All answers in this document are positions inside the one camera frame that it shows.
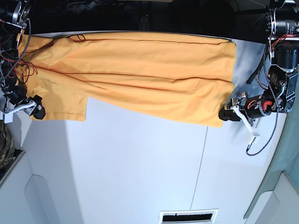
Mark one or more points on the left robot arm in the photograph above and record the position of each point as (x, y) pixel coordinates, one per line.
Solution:
(279, 64)

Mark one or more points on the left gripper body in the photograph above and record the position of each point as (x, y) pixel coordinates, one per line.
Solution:
(241, 109)

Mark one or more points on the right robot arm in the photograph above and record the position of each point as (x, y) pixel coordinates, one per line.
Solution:
(15, 35)

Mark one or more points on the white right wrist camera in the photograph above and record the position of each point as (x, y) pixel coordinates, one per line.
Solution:
(6, 117)

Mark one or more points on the camouflage cloth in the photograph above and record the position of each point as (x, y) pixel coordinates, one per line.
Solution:
(7, 148)

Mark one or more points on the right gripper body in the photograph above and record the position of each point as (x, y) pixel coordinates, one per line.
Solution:
(27, 104)

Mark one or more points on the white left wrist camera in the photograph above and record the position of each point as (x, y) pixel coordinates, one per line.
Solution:
(254, 134)

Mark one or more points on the white floor vent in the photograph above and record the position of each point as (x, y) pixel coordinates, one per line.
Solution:
(188, 217)

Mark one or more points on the yellow t-shirt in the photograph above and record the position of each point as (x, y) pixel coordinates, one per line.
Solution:
(183, 78)

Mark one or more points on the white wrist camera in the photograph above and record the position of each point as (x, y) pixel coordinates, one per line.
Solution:
(6, 117)
(254, 134)

